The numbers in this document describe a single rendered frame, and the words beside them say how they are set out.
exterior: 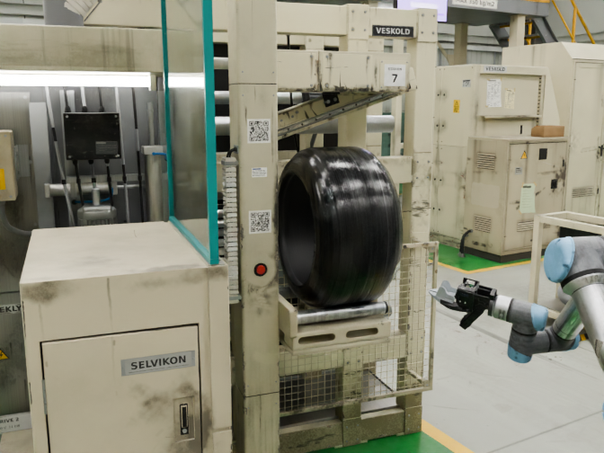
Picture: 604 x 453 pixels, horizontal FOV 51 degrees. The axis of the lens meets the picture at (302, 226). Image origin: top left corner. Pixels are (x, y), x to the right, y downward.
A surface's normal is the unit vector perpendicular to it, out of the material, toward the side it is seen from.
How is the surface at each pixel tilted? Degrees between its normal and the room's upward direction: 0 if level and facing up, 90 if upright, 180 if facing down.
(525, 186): 90
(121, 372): 90
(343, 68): 90
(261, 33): 90
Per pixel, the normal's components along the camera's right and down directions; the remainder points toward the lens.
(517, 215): 0.50, 0.17
